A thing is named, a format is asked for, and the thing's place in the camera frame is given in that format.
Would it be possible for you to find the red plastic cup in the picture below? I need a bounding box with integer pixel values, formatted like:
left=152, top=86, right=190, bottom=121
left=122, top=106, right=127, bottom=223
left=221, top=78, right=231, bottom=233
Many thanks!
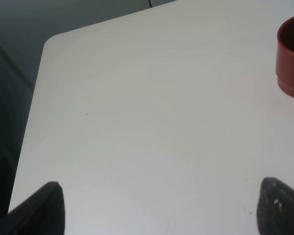
left=275, top=17, right=294, bottom=97

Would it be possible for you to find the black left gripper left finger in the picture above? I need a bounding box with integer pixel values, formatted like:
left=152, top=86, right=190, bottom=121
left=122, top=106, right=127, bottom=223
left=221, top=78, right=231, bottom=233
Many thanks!
left=0, top=182, right=65, bottom=235

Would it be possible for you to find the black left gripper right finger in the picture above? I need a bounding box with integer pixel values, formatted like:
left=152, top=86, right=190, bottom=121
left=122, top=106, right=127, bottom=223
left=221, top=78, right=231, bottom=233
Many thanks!
left=257, top=177, right=294, bottom=235

